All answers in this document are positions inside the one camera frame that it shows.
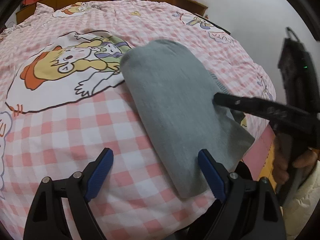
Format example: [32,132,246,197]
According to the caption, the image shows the grey pants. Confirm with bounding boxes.
[120,40,254,198]

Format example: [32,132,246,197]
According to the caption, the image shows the white quilted sleeve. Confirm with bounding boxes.
[283,161,319,239]

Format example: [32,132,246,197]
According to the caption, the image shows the pink checkered cartoon bedsheet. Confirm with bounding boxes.
[1,0,276,239]

